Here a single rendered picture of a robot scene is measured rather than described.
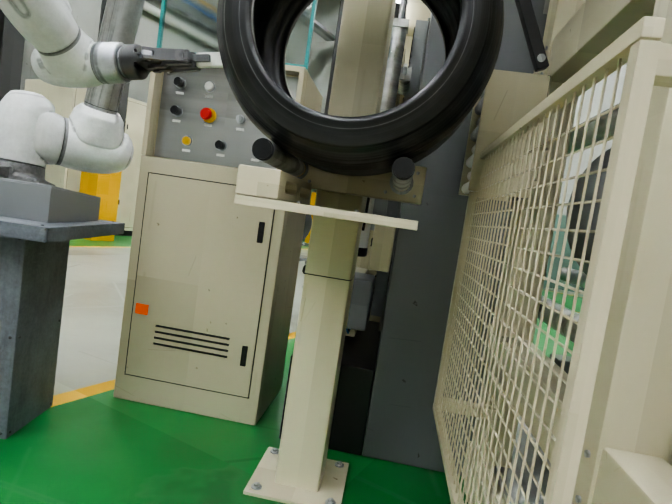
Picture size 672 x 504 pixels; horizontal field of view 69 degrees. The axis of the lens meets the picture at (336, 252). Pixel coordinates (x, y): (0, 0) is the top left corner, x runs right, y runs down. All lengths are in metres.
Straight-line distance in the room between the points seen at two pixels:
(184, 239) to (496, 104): 1.12
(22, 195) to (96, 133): 0.30
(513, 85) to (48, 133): 1.33
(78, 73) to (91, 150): 0.52
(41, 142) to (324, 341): 1.03
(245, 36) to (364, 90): 0.43
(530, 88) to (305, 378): 0.95
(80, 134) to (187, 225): 0.44
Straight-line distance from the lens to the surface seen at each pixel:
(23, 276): 1.66
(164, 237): 1.85
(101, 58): 1.26
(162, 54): 1.19
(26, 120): 1.74
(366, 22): 1.42
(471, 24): 1.02
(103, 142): 1.76
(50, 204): 1.60
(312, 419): 1.45
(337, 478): 1.62
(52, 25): 1.22
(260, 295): 1.74
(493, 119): 1.30
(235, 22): 1.07
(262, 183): 0.99
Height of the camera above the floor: 0.80
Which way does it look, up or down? 4 degrees down
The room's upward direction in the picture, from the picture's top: 8 degrees clockwise
